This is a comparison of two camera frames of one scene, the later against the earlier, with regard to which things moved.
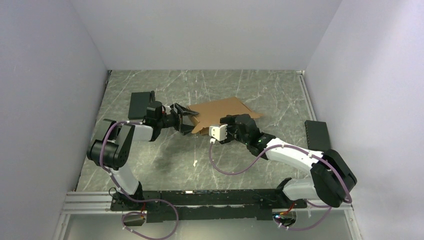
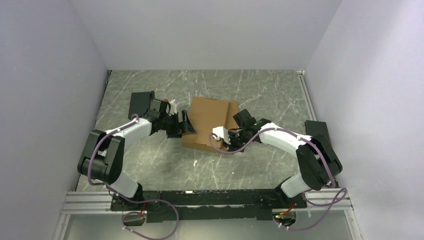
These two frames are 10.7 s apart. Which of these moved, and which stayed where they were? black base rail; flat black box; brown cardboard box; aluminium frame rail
Moved: brown cardboard box
Stayed: aluminium frame rail; black base rail; flat black box
